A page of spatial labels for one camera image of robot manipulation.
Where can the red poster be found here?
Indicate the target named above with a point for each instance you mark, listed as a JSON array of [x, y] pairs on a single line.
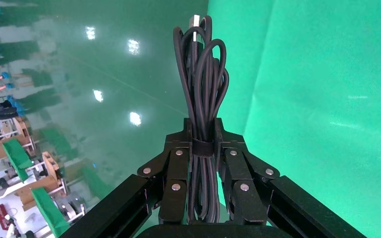
[[2, 216]]

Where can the green table cloth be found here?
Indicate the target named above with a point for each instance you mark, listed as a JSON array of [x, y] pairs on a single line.
[[325, 98]]

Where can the green cloth workbench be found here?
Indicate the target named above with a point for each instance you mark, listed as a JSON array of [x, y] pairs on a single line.
[[50, 212], [18, 159]]

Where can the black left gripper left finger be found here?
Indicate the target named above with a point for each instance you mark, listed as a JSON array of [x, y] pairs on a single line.
[[174, 170]]

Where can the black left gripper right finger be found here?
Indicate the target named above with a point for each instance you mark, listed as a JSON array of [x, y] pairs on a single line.
[[239, 170]]

